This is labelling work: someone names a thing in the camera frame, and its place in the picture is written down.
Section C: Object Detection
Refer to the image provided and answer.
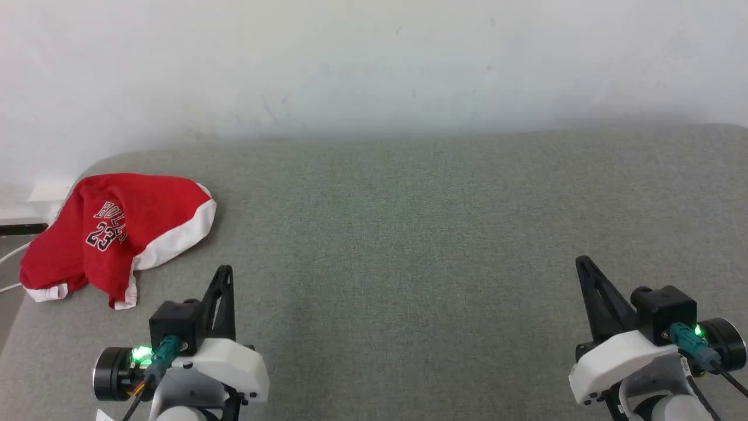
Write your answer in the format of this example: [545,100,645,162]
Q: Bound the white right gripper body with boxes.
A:
[569,329,682,405]

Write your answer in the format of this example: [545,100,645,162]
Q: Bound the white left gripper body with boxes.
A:
[175,337,270,405]

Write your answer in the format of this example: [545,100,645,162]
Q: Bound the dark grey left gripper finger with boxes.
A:
[200,265,226,341]
[217,266,237,342]

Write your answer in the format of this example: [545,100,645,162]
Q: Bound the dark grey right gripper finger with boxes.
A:
[586,260,638,341]
[575,255,608,343]

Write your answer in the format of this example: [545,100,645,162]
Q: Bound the red white basketball jersey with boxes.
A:
[19,172,217,310]

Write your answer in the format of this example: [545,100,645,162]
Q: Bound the black skirting strip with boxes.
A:
[0,223,49,237]

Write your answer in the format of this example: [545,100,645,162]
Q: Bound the black cable with teal plug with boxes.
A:
[668,322,748,399]
[122,335,183,421]

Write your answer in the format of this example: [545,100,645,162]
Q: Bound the thin white cable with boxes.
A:
[0,241,32,293]

